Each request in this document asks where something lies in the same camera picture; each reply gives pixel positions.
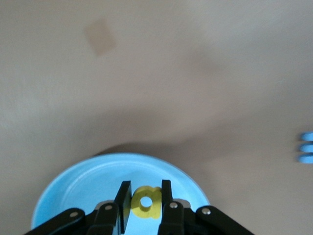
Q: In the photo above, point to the brown table cover sheet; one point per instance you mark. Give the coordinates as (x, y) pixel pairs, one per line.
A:
(171, 85)

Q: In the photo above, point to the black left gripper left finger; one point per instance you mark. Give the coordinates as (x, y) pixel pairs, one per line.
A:
(105, 218)

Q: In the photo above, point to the yellow letter D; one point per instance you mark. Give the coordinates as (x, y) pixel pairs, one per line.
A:
(152, 198)

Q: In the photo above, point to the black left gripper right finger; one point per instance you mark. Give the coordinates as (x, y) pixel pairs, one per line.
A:
(171, 220)

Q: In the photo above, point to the blue letter m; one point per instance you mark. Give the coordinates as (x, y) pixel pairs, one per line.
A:
(306, 159)

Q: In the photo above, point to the small square tape patch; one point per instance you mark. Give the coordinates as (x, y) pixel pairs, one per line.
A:
(100, 36)

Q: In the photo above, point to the blue plate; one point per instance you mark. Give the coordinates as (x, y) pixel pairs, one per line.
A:
(85, 186)

